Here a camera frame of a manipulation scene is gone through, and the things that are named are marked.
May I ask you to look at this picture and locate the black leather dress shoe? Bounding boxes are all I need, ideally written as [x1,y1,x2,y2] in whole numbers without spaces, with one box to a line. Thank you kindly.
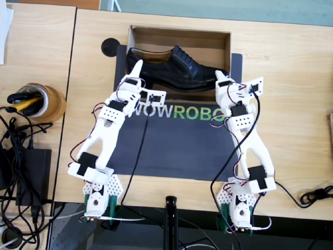
[125,45,231,92]

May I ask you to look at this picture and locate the open cardboard box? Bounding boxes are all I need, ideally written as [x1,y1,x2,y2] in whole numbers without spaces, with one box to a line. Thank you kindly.
[124,24,232,105]

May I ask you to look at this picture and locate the black round desk grommet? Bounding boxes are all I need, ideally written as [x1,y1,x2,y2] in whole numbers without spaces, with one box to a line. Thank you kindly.
[101,38,121,57]

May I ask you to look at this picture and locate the brown packing tape roll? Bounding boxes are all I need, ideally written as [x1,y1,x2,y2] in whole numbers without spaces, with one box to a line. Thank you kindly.
[15,82,68,123]

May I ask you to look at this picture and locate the dark WOWROBO mat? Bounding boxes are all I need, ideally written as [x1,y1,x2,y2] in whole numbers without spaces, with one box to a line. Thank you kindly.
[108,44,243,182]

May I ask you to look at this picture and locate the black power adapter brick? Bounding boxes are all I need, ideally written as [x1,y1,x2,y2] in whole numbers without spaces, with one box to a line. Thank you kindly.
[16,148,53,206]

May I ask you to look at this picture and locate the white paper stack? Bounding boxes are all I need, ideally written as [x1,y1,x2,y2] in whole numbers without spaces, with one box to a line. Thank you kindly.
[0,2,16,66]

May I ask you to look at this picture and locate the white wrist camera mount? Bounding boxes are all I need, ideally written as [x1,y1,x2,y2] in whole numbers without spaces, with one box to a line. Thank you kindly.
[139,88,167,106]
[246,77,265,96]

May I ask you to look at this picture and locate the black camera cable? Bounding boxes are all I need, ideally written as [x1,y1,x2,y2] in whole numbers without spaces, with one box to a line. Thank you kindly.
[120,103,153,207]
[211,91,262,250]

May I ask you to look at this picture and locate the white perforated base plate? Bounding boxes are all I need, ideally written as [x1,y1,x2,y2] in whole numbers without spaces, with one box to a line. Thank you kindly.
[216,179,258,209]
[82,173,124,204]

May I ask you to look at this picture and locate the yellow handled pliers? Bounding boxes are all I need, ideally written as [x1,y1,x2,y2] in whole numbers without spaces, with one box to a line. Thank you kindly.
[14,96,44,117]

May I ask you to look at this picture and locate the thin black plug cable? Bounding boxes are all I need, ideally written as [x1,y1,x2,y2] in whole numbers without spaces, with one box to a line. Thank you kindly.
[4,121,54,149]

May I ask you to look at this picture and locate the black handled tool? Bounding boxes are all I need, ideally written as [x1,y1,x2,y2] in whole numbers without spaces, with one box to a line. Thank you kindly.
[7,91,30,104]

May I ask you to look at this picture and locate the thick black cable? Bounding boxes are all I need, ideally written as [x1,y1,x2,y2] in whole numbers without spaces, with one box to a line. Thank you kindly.
[0,106,44,244]

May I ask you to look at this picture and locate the white USB cable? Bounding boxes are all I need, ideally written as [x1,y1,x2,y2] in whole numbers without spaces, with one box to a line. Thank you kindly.
[251,217,273,231]
[101,215,146,222]

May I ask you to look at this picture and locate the black coiled power cable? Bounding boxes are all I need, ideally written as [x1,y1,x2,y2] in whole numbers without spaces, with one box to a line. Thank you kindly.
[274,181,333,208]

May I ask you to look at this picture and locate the black camera stand pole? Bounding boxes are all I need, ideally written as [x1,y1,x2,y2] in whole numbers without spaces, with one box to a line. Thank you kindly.
[165,195,179,250]

